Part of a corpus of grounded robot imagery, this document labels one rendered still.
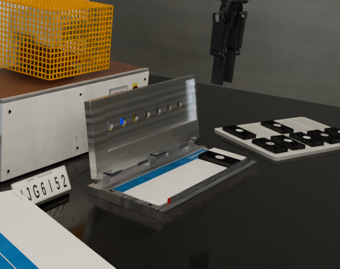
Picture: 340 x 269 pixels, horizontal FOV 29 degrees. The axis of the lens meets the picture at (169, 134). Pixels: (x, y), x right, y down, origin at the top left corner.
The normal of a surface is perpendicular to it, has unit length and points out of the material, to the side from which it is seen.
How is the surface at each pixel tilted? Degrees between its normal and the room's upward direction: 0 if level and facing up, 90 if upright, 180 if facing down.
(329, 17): 90
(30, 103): 90
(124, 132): 79
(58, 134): 90
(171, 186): 0
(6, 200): 0
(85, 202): 0
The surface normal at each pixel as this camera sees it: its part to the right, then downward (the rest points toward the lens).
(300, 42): -0.32, 0.26
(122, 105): 0.84, 0.06
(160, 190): 0.10, -0.95
